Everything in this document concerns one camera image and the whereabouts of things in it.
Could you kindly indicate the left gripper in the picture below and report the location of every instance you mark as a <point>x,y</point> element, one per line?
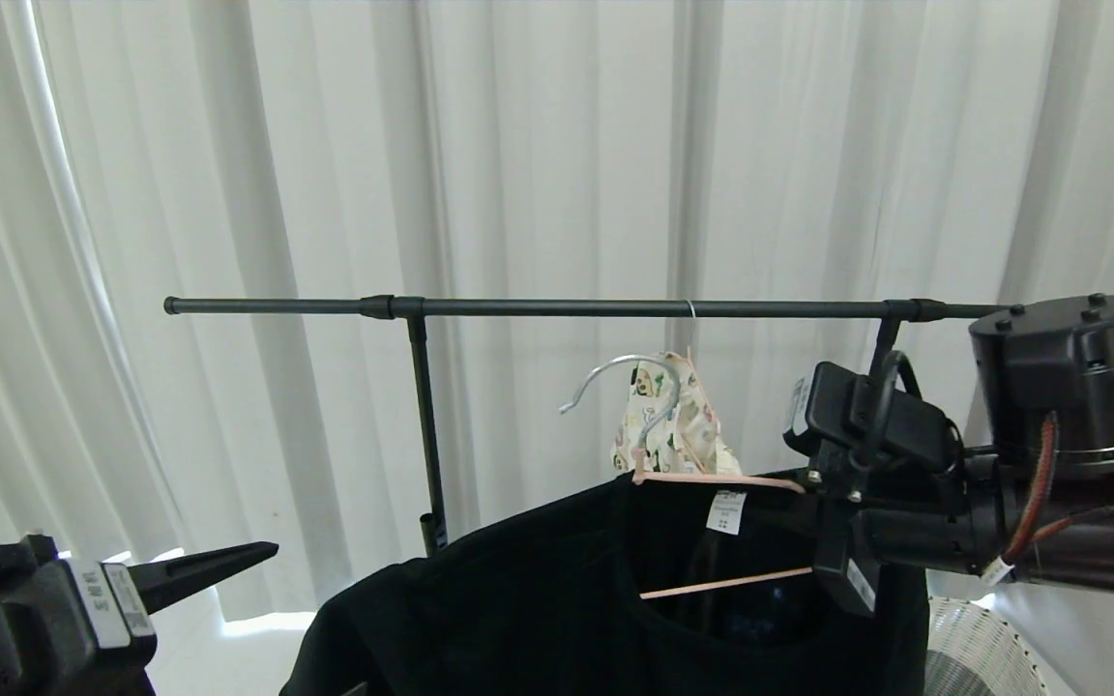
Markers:
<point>35,638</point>

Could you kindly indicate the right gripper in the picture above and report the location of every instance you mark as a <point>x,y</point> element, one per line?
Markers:
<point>924,541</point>

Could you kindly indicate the pink clothes hanger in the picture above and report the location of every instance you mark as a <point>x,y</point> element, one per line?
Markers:
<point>702,477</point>
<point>691,311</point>

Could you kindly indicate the cream printed garment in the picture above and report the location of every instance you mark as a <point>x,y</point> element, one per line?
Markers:
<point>697,440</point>

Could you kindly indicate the black garment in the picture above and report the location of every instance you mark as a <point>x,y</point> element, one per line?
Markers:
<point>518,599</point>

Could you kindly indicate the white laundry basket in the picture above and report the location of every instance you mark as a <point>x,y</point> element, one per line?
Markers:
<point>982,648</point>

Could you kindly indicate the black clothes rack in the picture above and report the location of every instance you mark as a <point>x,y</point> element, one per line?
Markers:
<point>567,307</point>

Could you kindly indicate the white curtain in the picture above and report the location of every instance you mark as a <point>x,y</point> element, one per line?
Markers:
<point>325,145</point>

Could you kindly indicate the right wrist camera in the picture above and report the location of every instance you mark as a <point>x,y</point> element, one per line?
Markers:
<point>895,420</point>

